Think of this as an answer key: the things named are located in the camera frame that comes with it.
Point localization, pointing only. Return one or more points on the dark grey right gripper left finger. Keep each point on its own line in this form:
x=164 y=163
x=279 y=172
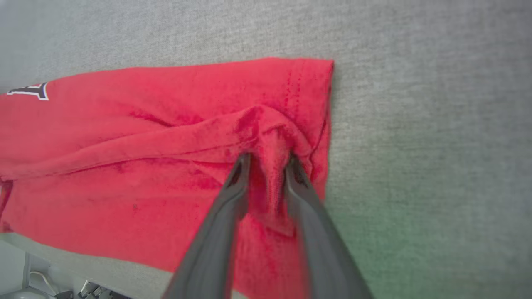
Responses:
x=212 y=249

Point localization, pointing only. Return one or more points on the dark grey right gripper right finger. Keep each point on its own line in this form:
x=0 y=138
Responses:
x=324 y=249

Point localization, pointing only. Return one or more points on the red white striped shirt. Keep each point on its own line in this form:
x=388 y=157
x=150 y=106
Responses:
x=145 y=137

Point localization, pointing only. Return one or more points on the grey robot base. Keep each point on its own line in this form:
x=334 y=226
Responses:
x=50 y=286

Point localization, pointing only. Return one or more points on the grey fabric sofa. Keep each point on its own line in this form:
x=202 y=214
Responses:
x=415 y=145

